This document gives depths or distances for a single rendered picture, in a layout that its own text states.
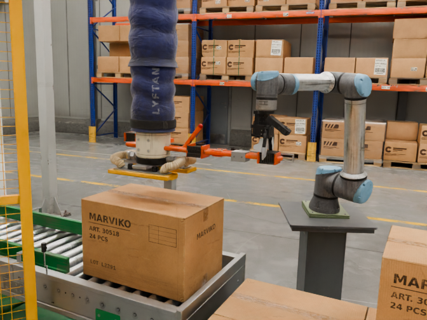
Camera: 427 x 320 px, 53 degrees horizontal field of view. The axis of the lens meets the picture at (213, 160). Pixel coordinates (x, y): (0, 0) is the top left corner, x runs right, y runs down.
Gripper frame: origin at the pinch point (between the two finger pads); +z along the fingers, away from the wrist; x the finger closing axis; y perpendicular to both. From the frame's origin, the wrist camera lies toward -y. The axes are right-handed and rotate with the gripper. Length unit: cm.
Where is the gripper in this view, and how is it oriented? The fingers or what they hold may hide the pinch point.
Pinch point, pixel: (267, 156)
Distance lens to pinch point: 188.8
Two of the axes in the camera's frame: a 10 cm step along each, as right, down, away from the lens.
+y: -9.0, -1.1, 4.3
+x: -4.4, 1.4, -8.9
